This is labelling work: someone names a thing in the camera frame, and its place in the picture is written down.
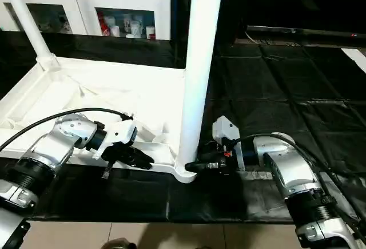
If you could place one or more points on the white plastic table top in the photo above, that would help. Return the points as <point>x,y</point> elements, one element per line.
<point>114,89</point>

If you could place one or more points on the white plastic table leg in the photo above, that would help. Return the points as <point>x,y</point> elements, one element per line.
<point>200,60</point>
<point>26,20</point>

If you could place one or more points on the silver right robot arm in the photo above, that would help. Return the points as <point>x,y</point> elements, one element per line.
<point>294,174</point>

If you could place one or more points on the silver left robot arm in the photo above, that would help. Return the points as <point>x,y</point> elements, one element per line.
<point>51,149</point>

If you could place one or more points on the black work mat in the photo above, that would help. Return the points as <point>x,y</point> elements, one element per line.
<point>286,89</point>

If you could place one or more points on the white cup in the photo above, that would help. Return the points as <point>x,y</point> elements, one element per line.
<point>150,32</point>

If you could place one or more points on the white bottle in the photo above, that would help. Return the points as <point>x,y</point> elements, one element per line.
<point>135,28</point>

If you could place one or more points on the red bottle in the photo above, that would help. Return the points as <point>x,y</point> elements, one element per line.
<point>103,26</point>

